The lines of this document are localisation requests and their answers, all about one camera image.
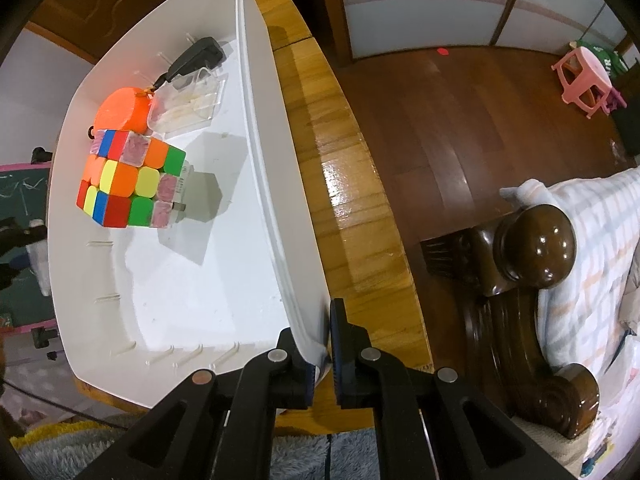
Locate sliding wardrobe door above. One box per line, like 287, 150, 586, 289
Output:
343, 0, 626, 58

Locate grey fluffy rug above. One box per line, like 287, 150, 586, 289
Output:
1, 402, 381, 479

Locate green chalkboard pink frame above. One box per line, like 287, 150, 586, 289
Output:
1, 162, 54, 332

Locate checked white blanket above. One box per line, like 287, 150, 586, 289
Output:
500, 168, 639, 479

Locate colourful puzzle cube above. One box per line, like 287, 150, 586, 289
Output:
76, 129, 186, 230

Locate orange round case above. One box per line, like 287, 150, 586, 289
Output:
88, 87, 153, 140

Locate black power adapter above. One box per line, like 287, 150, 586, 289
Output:
151, 37, 224, 91

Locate pink plastic stool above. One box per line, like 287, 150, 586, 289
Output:
551, 46, 628, 119

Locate dark wooden bed post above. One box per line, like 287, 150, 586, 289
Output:
421, 205, 600, 439

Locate white plastic storage bin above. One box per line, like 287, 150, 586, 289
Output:
47, 0, 329, 408

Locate clear plastic box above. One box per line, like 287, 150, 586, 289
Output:
146, 67, 228, 138

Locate white charger block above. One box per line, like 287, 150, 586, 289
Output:
172, 160, 193, 212

